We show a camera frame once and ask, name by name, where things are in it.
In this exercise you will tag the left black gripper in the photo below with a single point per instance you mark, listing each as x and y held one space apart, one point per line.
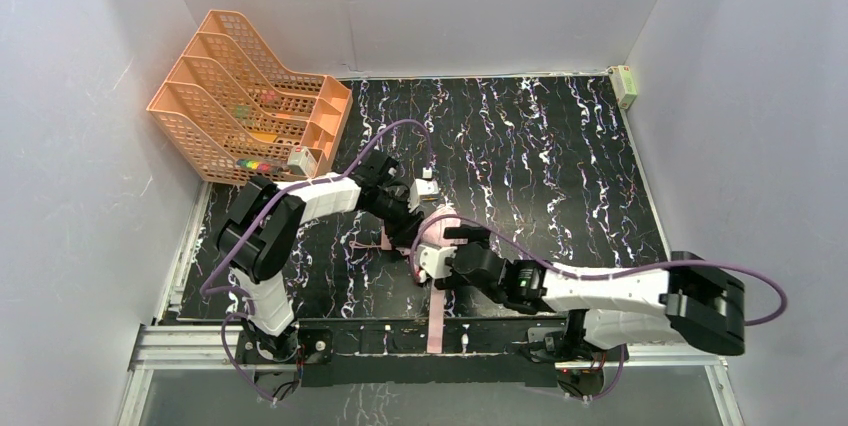
408 212

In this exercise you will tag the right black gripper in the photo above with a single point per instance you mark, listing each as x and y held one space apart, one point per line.
460 258

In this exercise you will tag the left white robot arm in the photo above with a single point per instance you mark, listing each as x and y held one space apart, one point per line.
262 225

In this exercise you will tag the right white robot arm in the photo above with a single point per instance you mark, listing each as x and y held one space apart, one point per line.
604 307

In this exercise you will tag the small white red box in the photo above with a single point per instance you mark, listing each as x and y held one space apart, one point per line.
302 162

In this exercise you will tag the colourful marker set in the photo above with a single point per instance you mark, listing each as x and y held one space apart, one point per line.
259 166

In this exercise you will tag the orange plastic file organizer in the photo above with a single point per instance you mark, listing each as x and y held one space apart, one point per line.
229 97

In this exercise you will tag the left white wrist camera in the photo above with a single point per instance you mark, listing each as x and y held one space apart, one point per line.
423 189

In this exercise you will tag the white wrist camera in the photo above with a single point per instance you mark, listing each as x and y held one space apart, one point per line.
423 189
431 262

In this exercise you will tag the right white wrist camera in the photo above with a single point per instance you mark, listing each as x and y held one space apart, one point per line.
431 262

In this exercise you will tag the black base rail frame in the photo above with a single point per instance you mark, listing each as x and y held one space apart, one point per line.
410 351

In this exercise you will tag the white green wall socket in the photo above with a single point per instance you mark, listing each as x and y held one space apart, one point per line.
624 85

